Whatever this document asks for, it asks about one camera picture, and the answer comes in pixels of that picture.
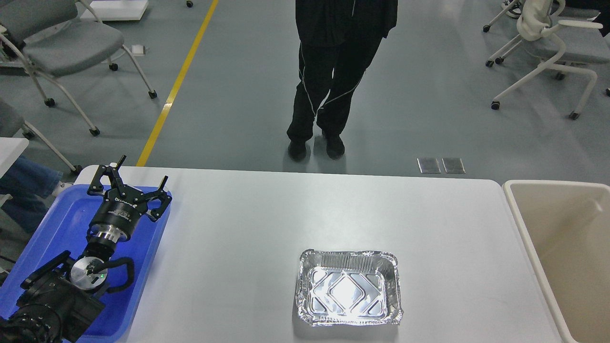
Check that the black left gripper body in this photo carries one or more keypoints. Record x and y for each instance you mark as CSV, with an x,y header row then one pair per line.
x,y
120,211

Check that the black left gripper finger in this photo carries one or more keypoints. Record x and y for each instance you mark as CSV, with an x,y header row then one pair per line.
x,y
112,173
160,194

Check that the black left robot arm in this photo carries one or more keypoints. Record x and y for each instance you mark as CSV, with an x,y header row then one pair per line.
x,y
82,274

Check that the blue plastic tray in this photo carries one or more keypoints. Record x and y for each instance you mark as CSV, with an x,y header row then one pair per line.
x,y
64,228

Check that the seated person blue jeans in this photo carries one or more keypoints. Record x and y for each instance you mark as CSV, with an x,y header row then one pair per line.
x,y
28,182

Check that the white side table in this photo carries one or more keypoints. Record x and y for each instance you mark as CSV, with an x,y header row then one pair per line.
x,y
10,150

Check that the grey chair left edge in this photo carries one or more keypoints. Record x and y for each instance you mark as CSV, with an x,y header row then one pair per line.
x,y
11,121

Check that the white floor power adapter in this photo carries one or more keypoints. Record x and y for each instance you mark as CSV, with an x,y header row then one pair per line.
x,y
138,50

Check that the grey chair upper left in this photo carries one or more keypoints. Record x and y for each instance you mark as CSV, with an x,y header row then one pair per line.
x,y
51,41

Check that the white flat base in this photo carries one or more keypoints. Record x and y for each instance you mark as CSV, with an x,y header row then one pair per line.
x,y
119,10

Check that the aluminium foil tray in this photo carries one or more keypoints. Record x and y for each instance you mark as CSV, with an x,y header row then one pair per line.
x,y
357,288

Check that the person in black clothes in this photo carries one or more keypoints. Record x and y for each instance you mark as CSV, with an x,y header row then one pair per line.
x,y
338,40

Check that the left metal floor plate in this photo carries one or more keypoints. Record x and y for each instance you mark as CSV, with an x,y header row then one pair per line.
x,y
428,165

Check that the metal floor plate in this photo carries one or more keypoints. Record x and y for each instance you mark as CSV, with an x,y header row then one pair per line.
x,y
428,165
453,165

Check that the right metal floor plate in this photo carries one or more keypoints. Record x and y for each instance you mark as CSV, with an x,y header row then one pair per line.
x,y
453,165

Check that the beige plastic bin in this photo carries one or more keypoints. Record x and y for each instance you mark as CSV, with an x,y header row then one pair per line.
x,y
565,228

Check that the white office chair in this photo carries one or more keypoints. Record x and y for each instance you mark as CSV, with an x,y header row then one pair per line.
x,y
560,43

